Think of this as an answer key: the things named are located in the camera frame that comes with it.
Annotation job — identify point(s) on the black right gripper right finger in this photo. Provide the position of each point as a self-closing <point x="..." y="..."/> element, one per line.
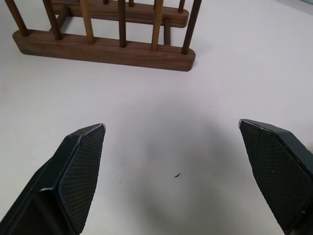
<point x="278" y="169"/>

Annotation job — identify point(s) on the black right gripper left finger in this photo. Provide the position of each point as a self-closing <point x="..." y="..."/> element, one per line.
<point x="73" y="176"/>

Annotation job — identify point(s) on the wooden dish rack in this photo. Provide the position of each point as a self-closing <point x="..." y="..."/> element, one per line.
<point x="102" y="50"/>

